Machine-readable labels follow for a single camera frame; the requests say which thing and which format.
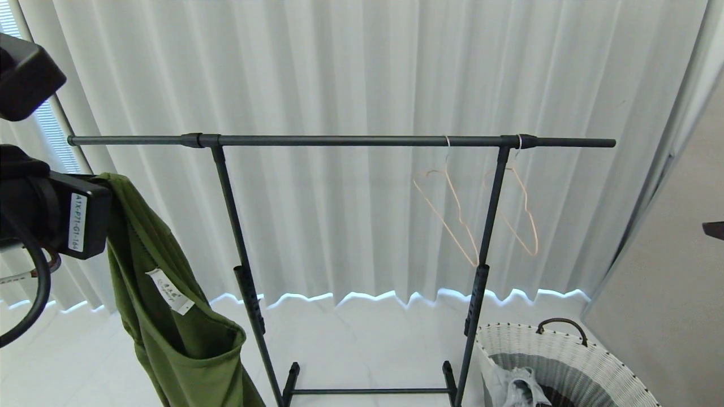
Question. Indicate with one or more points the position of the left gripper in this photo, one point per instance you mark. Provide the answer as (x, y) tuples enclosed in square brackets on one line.
[(85, 220)]

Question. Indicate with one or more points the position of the green shirt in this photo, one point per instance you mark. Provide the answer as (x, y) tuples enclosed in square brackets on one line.
[(169, 350)]

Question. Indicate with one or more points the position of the pink clothes hanger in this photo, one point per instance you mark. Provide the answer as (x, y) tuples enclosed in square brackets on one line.
[(531, 232), (447, 227)]

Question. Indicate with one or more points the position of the black clothes rack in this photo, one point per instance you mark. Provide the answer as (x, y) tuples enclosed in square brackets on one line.
[(339, 140)]

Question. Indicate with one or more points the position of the white laundry basket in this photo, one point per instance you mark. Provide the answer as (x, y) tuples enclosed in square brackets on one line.
[(565, 345)]

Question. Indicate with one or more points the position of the window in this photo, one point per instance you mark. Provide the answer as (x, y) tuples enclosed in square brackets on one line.
[(54, 130)]

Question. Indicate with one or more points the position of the pale grey garment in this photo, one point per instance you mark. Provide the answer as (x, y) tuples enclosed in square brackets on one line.
[(517, 387)]

